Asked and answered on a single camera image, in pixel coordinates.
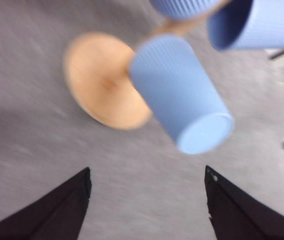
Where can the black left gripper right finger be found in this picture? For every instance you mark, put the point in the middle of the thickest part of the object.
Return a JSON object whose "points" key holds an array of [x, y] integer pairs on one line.
{"points": [[237, 214]]}

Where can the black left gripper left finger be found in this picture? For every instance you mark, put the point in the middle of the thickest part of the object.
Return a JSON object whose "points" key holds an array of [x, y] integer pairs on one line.
{"points": [[59, 216]]}

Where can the wooden cup tree stand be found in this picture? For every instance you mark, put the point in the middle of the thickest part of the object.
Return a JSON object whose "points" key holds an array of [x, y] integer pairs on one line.
{"points": [[97, 67]]}

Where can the blue ribbed cup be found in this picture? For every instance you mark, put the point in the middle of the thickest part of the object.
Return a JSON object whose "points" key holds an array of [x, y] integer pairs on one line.
{"points": [[181, 94], [248, 24], [187, 9]]}

